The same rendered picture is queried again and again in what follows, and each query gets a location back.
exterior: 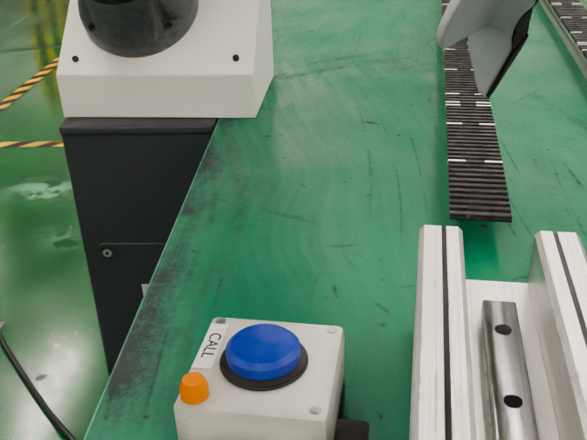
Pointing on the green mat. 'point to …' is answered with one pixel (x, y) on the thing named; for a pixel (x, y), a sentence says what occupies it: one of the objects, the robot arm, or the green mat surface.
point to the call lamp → (194, 388)
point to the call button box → (272, 391)
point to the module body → (500, 344)
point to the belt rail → (565, 37)
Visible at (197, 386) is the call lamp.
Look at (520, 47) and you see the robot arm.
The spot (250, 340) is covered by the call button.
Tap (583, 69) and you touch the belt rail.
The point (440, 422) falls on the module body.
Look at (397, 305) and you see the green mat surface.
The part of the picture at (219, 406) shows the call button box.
